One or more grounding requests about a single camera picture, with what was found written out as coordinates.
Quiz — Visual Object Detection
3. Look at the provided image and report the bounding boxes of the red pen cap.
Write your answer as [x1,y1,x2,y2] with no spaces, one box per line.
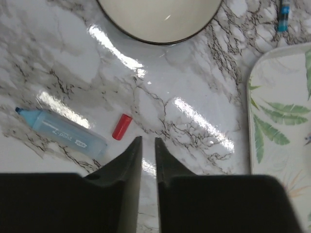
[112,114,132,141]

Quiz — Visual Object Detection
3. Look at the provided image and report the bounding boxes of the teal bowl white inside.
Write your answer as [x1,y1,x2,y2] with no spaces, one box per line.
[98,0,222,45]

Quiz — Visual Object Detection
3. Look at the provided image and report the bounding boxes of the floral serving tray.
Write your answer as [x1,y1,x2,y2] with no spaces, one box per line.
[247,43,311,228]

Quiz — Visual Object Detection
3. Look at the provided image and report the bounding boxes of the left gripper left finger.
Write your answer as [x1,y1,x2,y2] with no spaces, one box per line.
[0,136,142,233]

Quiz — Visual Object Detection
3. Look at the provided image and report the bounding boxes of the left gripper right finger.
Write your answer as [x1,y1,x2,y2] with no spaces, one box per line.
[155,138,302,233]

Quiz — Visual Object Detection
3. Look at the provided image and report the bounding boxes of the light blue highlighter body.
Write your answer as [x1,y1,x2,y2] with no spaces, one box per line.
[15,107,107,159]

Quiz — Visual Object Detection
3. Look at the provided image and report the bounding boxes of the transparent blue pen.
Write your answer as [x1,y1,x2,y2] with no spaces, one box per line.
[277,0,291,32]

